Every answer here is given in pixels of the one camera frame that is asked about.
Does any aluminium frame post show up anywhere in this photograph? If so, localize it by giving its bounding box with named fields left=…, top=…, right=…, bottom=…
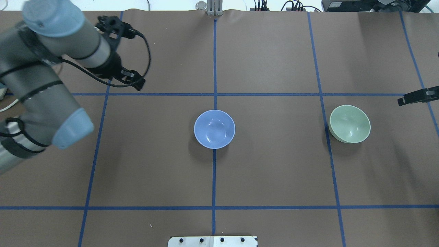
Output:
left=206, top=0, right=224, bottom=16

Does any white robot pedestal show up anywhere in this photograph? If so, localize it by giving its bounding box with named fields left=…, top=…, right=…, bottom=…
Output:
left=167, top=236, right=258, bottom=247

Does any green bowl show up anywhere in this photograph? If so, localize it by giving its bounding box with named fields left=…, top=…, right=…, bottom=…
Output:
left=328, top=105, right=371, bottom=144

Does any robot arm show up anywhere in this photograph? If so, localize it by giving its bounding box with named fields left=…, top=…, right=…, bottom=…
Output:
left=1, top=0, right=152, bottom=174

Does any blue bowl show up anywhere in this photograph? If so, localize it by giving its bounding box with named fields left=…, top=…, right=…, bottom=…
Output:
left=193, top=109, right=236, bottom=150

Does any black laptop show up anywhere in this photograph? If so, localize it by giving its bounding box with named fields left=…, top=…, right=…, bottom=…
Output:
left=321, top=0, right=430, bottom=13

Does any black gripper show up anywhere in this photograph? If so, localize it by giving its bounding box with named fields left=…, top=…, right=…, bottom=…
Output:
left=90, top=51, right=146, bottom=91

